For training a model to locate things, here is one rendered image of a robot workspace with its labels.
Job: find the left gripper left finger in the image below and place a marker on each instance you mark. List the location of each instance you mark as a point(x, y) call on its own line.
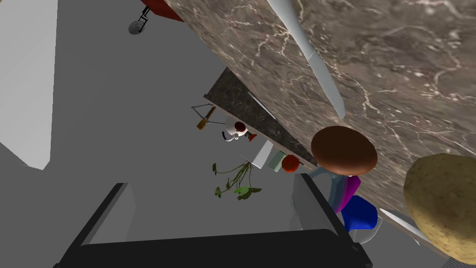
point(117, 216)

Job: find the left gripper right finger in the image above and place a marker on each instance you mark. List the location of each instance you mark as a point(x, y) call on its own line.
point(308, 208)

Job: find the orange-red ball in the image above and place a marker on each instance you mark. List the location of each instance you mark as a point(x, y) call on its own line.
point(290, 163)

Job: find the pale green box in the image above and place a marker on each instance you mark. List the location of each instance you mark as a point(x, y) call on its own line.
point(277, 162)

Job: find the brown round bread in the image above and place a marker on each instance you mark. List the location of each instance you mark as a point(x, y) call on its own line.
point(344, 150)

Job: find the white box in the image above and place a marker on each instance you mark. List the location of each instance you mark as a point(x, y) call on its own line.
point(262, 156)

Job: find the green trailing plant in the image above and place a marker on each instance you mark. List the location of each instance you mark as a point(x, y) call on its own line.
point(240, 182)

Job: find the white and red teapot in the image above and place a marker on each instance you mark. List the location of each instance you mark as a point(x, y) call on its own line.
point(234, 129)

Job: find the dark stone shelf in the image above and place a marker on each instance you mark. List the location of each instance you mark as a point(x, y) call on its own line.
point(241, 100)

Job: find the yellow-brown potato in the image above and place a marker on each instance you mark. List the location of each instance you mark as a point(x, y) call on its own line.
point(446, 204)

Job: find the long grey knife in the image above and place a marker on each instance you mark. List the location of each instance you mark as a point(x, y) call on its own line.
point(319, 70)

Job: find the red chair with caster wheel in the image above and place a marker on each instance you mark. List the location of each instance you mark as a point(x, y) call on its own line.
point(163, 8)

